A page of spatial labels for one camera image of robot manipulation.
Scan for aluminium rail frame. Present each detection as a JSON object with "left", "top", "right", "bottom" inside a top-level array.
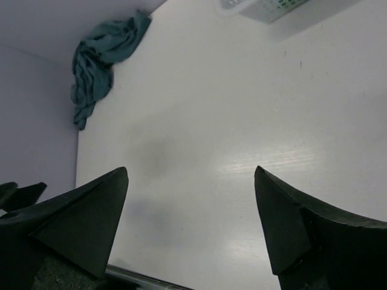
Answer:
[{"left": 105, "top": 265, "right": 189, "bottom": 290}]

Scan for grey blue crumpled t shirt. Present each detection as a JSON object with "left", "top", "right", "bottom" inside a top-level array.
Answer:
[{"left": 71, "top": 10, "right": 152, "bottom": 131}]

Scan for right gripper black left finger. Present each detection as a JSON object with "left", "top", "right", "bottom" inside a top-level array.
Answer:
[{"left": 1, "top": 167, "right": 129, "bottom": 280}]

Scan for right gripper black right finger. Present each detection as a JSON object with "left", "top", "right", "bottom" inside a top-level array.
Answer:
[{"left": 255, "top": 166, "right": 386, "bottom": 276}]

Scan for white plastic basket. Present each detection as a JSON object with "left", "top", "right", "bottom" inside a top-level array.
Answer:
[{"left": 213, "top": 0, "right": 308, "bottom": 24}]

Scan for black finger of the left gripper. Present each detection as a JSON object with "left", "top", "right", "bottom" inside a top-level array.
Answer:
[
  {"left": 0, "top": 182, "right": 18, "bottom": 205},
  {"left": 4, "top": 182, "right": 47, "bottom": 211}
]

